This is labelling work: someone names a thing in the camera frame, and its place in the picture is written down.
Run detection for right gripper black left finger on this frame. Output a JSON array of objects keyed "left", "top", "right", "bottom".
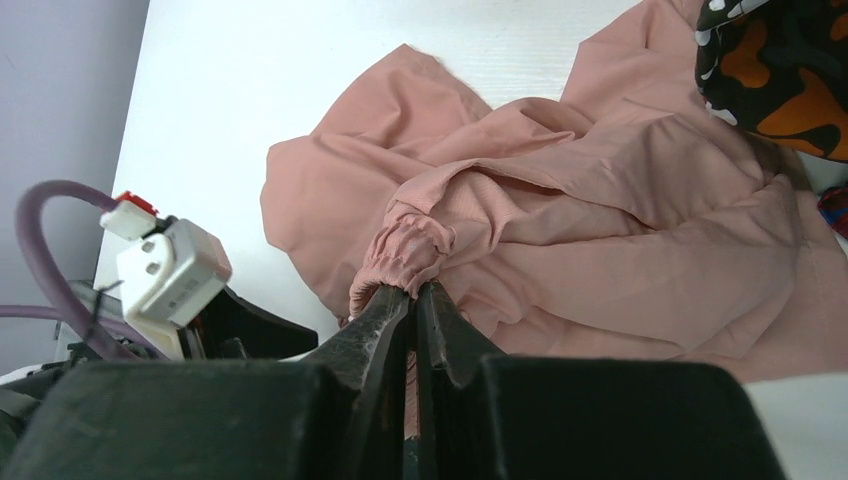
[{"left": 1, "top": 287, "right": 410, "bottom": 479}]

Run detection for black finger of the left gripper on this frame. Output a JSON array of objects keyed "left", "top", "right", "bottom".
[{"left": 192, "top": 287, "right": 319, "bottom": 360}]

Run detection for colourful comic print shorts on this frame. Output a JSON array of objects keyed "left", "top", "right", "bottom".
[{"left": 817, "top": 184, "right": 848, "bottom": 239}]

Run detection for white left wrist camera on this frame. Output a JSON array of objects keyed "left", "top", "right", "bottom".
[{"left": 100, "top": 191, "right": 232, "bottom": 360}]

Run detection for pink shorts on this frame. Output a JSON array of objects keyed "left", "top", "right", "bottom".
[{"left": 261, "top": 1, "right": 847, "bottom": 382}]

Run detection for orange camouflage shorts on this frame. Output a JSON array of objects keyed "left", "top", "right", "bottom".
[{"left": 695, "top": 0, "right": 847, "bottom": 163}]

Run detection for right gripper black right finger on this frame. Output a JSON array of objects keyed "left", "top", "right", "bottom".
[{"left": 416, "top": 282, "right": 784, "bottom": 479}]

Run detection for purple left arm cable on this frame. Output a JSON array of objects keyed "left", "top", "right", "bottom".
[{"left": 0, "top": 180, "right": 170, "bottom": 362}]

